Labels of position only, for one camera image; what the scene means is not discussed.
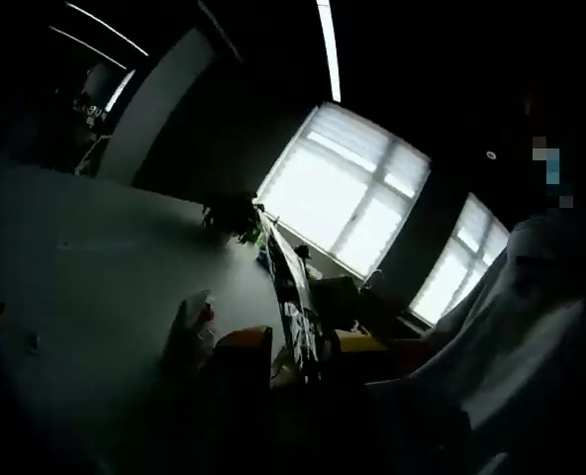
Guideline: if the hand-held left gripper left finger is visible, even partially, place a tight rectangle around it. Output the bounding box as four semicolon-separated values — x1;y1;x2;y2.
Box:
188;324;274;475

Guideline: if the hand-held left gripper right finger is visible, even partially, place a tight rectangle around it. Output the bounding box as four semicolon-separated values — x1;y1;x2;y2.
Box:
330;329;423;475

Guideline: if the white pump skincare bottle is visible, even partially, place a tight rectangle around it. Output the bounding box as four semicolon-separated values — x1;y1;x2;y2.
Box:
171;289;221;370

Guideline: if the green black packet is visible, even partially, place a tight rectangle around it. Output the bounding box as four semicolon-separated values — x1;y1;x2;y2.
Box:
258;212;324;385

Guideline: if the potted green plant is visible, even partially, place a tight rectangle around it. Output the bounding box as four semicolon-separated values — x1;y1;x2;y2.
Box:
201;191;267;247

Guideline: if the window with white blinds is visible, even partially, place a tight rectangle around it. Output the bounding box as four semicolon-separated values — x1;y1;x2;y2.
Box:
255;101;433;282
409;192;512;328

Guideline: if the ceiling light strip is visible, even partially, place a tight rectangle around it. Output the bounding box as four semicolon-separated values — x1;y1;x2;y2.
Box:
316;0;342;104

